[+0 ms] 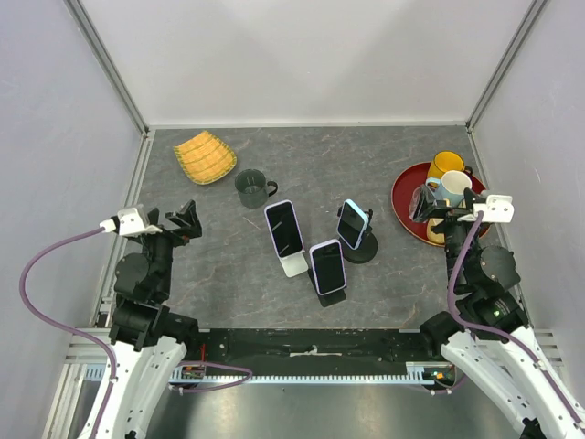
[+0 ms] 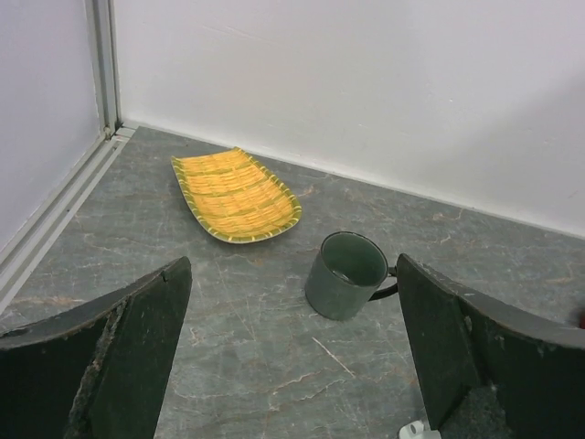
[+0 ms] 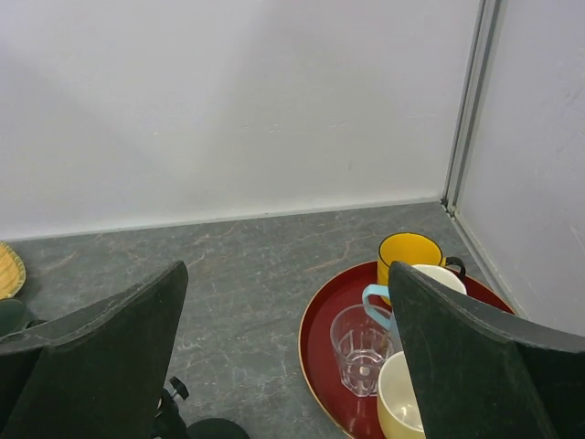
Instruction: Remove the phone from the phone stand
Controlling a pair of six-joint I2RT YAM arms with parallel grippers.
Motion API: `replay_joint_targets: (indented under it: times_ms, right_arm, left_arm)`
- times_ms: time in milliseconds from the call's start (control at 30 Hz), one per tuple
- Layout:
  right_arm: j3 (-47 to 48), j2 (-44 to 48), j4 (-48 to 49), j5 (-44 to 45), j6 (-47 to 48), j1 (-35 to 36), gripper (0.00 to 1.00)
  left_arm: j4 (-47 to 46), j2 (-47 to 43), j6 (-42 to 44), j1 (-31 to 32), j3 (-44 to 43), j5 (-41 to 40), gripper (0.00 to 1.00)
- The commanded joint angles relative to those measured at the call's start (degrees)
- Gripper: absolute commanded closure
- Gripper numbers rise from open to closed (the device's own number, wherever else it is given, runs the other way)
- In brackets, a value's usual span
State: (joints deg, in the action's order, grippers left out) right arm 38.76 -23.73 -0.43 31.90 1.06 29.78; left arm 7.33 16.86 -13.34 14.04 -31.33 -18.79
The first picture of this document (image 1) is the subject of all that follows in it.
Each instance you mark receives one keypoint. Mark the yellow mug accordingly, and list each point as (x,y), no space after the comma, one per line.
(445,161)

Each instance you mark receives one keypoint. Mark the red round tray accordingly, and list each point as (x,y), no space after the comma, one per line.
(401,194)

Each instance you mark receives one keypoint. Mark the dark green mug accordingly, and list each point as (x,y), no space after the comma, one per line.
(253,188)

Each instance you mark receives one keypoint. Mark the beige cup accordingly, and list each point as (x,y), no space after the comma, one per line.
(434,231)

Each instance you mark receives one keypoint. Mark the black round-base phone stand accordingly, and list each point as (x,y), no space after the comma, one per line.
(368,248)

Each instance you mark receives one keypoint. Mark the black folding phone stand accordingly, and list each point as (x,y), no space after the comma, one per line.
(327,300)

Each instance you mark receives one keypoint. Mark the white and blue mug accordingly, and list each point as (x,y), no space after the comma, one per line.
(450,186)

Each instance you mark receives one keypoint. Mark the blue-cased phone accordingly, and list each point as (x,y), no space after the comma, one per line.
(352,224)

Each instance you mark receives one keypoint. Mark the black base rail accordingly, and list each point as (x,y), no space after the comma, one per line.
(313,352)

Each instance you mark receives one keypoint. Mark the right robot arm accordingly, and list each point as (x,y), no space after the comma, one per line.
(485,332)

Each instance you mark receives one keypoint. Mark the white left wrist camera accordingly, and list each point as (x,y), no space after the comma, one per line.
(130,222)

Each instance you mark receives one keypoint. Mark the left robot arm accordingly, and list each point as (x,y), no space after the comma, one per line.
(146,340)

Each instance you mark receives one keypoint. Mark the lavender-cased phone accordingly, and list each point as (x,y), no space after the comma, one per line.
(328,267)

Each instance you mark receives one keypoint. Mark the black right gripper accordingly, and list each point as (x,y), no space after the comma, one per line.
(426,206)

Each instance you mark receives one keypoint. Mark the grey cable duct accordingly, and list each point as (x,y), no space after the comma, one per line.
(187,373)

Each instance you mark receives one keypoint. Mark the yellow woven bamboo basket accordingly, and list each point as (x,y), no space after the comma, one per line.
(205,158)

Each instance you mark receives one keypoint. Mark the white phone stand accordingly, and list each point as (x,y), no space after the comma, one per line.
(294,264)

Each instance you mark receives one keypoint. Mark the purple-cased phone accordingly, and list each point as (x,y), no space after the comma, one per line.
(284,228)

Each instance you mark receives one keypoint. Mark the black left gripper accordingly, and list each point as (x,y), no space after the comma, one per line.
(186,217)

